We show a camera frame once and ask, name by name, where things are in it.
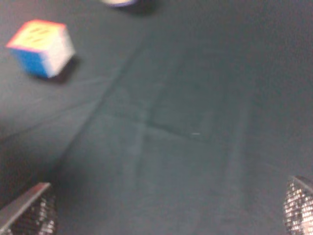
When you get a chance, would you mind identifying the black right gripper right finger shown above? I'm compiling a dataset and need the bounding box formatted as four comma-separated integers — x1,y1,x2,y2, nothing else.
283,176,313,235

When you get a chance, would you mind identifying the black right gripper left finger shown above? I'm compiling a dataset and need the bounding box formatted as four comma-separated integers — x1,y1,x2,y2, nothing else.
0,183,58,235

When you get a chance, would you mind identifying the black tablecloth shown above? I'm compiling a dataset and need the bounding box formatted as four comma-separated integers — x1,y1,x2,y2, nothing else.
0,0,313,235

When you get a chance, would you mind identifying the multicoloured puzzle cube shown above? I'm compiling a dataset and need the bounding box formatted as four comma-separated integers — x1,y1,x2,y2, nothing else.
6,19,75,78

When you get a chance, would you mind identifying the purple-capped beige cylinder roll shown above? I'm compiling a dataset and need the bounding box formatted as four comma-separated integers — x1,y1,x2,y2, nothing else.
100,0,138,8

